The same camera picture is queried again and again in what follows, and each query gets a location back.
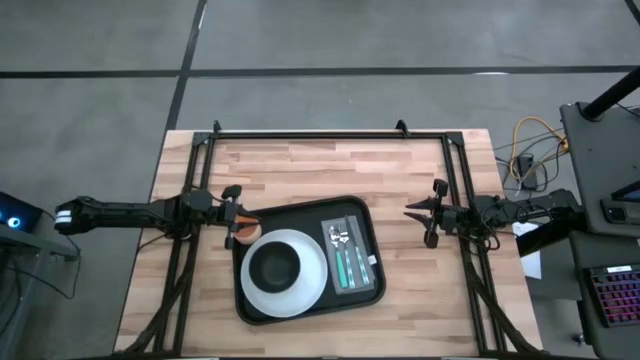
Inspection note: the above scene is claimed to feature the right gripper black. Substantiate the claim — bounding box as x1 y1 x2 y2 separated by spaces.
402 178 472 250

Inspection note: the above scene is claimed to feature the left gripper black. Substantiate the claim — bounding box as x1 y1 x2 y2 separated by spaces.
212 183 262 251

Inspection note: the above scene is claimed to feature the orange cup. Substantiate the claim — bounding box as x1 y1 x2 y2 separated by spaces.
233 214 263 246

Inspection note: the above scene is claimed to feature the black bowl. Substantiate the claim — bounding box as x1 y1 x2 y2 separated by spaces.
248 240 302 295

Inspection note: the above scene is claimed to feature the knife with patterned handle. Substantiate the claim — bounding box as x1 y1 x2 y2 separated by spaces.
345 215 372 287

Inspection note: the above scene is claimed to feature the grey cloth napkin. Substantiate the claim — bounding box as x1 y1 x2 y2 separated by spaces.
320 214 377 296

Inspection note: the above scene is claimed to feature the white round plate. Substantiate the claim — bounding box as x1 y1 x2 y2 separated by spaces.
240 228 330 319

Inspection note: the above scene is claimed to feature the black plastic tray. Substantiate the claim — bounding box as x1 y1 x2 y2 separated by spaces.
233 195 390 327

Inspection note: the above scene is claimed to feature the black power adapter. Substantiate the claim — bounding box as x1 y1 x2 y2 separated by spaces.
516 153 541 192

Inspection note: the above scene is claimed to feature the white paper sheet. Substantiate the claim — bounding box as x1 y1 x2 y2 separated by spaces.
510 219 544 280

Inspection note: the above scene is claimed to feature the black desk beam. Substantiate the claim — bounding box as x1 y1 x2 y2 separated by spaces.
516 212 589 257

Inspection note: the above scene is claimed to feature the grey desk with pole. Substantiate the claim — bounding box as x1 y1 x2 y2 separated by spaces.
559 101 640 239

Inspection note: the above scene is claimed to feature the grey keyboard desk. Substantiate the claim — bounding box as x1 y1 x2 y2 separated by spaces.
568 230 640 360

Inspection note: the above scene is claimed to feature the black device with screen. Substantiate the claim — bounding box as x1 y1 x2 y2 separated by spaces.
599 180 640 226

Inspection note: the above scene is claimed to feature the backlit computer keyboard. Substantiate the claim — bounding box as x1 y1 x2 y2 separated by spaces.
583 263 640 330

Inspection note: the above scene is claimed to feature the grey side desk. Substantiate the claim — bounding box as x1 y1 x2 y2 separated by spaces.
0 222 81 360

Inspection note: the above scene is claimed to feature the black desk pole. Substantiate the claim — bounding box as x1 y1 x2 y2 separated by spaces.
581 66 640 122

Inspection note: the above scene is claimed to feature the black computer with light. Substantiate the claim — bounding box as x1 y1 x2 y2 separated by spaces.
0 191 44 234

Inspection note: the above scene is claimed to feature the black aluminium frame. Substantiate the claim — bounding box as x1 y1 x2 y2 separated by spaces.
113 118 545 360

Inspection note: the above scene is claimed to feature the yellow floor cable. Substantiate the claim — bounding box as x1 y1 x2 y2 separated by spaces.
508 115 571 184

